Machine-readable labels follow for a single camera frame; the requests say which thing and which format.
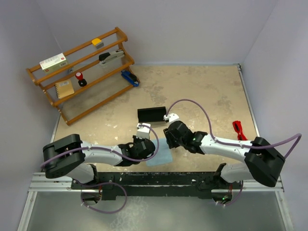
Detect light blue cleaning cloth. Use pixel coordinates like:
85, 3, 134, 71
146, 138, 173, 167

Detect black glasses case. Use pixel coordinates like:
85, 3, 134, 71
137, 106, 167, 123

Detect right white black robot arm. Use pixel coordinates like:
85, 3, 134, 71
164, 121, 285, 188

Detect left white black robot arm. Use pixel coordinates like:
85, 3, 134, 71
41, 134, 157, 189

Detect red sunglasses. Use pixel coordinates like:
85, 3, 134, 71
232, 120, 247, 141

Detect blue black stapler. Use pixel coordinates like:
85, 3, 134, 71
121, 70, 139, 87

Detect red black stamp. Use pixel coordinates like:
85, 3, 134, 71
75, 72, 87, 87

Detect wooden three-tier shelf rack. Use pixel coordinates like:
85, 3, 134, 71
26, 27, 140, 125

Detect brown spiral notebook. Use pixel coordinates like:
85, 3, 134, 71
55, 79, 75, 99

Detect black silver stapler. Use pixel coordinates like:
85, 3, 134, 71
99, 49, 124, 66

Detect yellow grey eraser block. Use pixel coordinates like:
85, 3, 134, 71
91, 38, 104, 49

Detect white staples box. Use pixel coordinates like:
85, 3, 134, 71
39, 53, 69, 74

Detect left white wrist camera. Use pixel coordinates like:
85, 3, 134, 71
136, 123, 151, 139

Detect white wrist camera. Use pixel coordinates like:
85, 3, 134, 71
136, 123, 151, 139
163, 113, 180, 124

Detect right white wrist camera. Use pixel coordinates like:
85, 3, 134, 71
163, 113, 180, 124

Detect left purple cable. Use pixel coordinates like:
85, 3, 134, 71
39, 123, 160, 214

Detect purple cable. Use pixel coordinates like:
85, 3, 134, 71
165, 98, 302, 207
39, 123, 160, 214

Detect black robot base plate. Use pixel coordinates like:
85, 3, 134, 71
71, 171, 242, 200

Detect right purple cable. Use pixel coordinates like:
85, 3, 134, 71
165, 98, 302, 207

